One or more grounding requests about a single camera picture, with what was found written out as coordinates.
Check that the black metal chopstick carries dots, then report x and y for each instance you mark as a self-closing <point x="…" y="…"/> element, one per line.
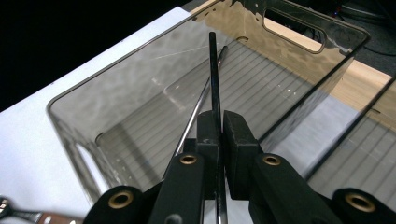
<point x="199" y="105"/>
<point x="213" y="77"/>

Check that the white table cover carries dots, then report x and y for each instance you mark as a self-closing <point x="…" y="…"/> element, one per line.
<point x="31" y="140"/>

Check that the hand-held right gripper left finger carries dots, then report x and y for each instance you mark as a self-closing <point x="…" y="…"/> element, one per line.
<point x="208" y="130"/>

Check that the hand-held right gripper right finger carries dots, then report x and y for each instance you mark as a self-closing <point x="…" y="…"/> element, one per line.
<point x="241" y="146"/>

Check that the smoked clear plastic bin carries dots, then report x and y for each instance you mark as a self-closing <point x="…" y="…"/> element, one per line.
<point x="367" y="149"/>
<point x="140" y="77"/>

